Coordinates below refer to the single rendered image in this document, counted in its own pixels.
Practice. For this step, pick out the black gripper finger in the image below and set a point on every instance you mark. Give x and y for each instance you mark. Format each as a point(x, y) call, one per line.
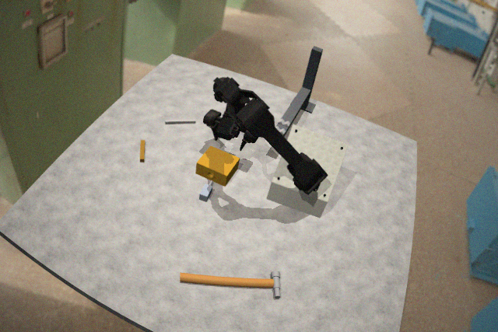
point(243, 144)
point(214, 130)

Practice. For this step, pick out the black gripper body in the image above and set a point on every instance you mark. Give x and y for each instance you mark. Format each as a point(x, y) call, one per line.
point(213, 117)

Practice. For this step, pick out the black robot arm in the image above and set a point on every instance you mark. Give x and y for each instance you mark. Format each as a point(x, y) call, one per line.
point(260, 122)

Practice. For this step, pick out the hammer with orange handle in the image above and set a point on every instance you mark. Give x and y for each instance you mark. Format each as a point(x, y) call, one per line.
point(239, 282)

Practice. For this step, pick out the orange rectangular bar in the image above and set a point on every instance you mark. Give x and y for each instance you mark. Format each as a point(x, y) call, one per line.
point(142, 151)

